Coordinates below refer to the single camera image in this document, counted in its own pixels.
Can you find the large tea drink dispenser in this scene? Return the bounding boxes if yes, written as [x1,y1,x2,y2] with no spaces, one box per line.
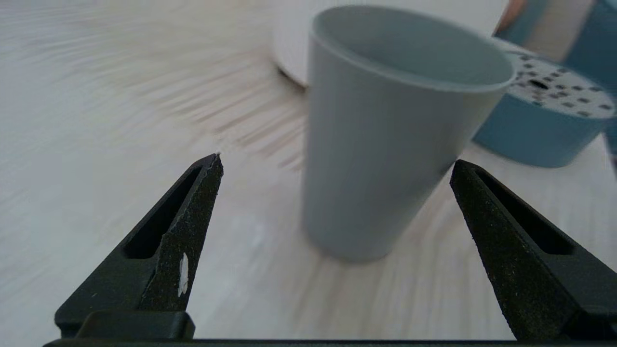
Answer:
[271,0,510,88]

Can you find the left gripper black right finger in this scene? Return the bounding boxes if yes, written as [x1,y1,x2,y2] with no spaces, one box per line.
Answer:
[449,159,617,341]

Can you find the grey plastic cup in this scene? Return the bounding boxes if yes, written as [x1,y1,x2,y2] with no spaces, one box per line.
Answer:
[301,5,515,263]

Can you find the blue bench seat cushion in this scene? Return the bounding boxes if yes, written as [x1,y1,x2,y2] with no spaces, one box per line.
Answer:
[562,0,617,164]

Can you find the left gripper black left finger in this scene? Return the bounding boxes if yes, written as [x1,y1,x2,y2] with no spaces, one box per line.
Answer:
[54,153,224,339]

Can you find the large blue-grey drip tray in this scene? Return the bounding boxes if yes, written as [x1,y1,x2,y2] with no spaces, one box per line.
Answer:
[471,39,617,168]

